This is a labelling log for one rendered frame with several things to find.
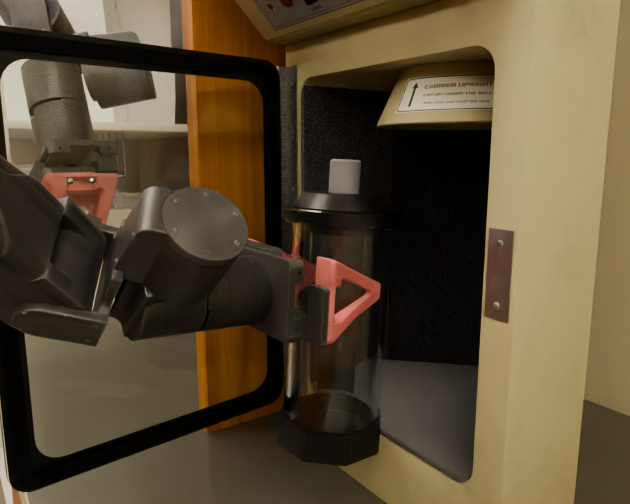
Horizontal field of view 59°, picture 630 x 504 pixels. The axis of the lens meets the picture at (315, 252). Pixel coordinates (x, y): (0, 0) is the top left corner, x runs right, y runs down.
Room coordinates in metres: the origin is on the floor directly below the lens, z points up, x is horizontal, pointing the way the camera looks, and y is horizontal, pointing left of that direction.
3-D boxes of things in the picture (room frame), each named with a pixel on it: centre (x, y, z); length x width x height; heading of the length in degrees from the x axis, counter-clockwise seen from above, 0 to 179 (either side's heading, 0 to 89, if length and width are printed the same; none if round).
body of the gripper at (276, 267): (0.44, 0.07, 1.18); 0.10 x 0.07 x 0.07; 37
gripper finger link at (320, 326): (0.45, -0.01, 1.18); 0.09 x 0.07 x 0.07; 127
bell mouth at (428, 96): (0.57, -0.15, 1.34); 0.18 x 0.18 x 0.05
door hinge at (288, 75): (0.65, 0.03, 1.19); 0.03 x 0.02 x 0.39; 35
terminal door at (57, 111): (0.54, 0.16, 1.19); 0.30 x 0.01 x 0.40; 131
